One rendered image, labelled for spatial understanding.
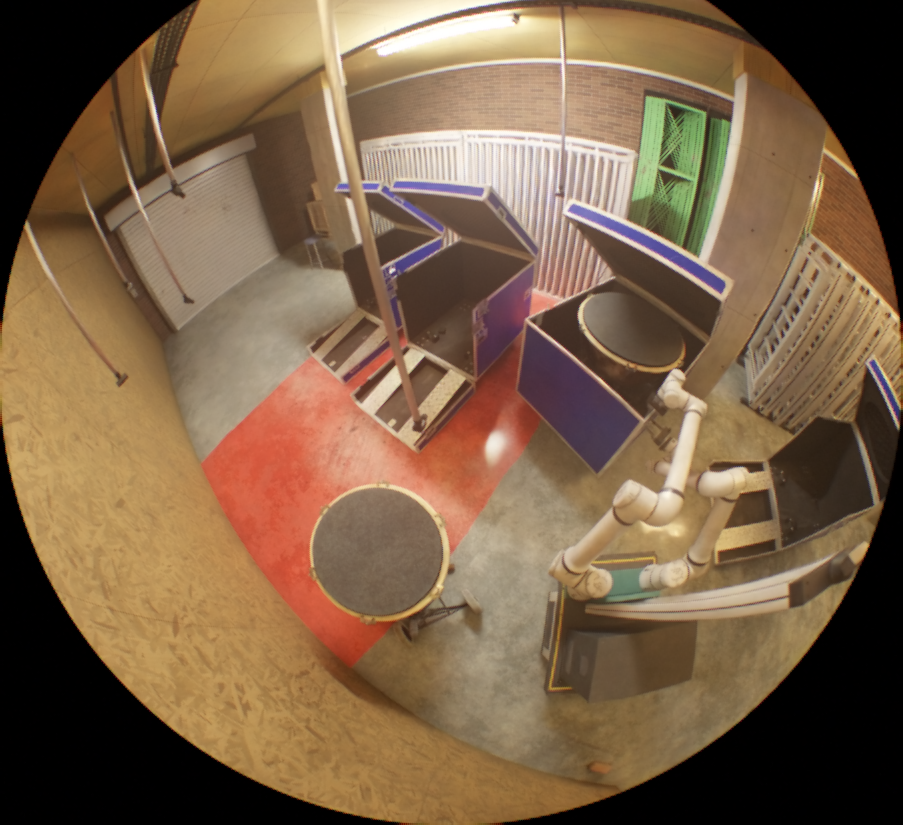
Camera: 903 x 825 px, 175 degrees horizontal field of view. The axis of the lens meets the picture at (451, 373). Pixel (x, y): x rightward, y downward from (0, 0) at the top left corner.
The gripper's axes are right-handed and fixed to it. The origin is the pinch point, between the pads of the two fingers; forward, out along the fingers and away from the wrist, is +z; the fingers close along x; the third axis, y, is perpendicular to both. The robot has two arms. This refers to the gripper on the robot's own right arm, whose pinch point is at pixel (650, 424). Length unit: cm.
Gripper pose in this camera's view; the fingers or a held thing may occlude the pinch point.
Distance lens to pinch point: 198.6
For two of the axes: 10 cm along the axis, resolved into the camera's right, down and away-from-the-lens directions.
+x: -8.5, 4.4, -3.0
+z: -5.3, -6.1, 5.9
